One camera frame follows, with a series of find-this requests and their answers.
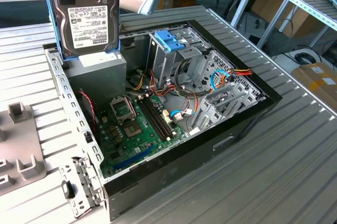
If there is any blue expansion slot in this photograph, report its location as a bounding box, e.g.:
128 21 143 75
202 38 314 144
113 144 155 172

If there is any cardboard box with labels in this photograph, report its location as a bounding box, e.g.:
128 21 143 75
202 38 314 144
291 62 337 105

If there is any hard disk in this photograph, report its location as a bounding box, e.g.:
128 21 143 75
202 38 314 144
36 0 122 63

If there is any black cable coil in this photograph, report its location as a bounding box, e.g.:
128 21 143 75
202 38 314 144
294 52 321 65

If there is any black RAM slot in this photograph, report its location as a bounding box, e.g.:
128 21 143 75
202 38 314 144
140 98 172 140
146 96 177 136
136 99 170 142
143 97 175 138

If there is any grey metal disk bay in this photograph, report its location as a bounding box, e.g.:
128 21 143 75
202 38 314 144
189 49 266 133

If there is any grey metal drive cage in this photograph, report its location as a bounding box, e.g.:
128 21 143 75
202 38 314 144
146 27 211 90

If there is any aluminium frame table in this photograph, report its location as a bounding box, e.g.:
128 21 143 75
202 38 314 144
256 0 337 50

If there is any yellow orange wire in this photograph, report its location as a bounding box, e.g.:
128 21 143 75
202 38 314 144
130 73 147 91

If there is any brown cardboard box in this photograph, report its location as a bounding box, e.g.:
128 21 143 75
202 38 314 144
250 0 293 25
284 11 330 38

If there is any black latch knob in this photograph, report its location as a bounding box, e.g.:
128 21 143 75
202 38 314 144
61 180 76 200

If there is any cream board connector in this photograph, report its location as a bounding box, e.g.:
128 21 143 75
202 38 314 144
162 109 172 125

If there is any red yellow power wire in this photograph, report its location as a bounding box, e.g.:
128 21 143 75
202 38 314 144
222 67 253 83

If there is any thick black cable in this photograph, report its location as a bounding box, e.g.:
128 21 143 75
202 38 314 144
175 57 192 90

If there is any blue wire with white plug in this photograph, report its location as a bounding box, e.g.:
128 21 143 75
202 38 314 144
170 110 197 123

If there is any green motherboard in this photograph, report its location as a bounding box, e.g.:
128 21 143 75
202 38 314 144
96 94 190 180

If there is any grey power supply unit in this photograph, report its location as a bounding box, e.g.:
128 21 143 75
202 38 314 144
64 50 127 109

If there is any metal socket cover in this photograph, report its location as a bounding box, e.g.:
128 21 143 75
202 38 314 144
108 96 137 126

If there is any blue plastic drive latch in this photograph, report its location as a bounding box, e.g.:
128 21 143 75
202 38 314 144
154 29 186 53

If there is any CPU socket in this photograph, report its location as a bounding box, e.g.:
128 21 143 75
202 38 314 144
123 121 144 140

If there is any thin red wire loop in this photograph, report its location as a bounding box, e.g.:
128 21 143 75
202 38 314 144
181 87 200 119

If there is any blue data wire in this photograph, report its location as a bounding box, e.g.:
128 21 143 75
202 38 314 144
210 68 234 94

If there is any red black twisted wire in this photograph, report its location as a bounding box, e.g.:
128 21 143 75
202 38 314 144
78 90 97 133

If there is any black open PC case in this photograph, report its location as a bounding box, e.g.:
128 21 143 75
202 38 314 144
43 19 283 222

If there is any red orange wire bundle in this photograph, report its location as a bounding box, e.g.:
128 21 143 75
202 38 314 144
148 68 185 100

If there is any grey parts rack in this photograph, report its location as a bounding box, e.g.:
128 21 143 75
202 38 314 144
0 101 48 196

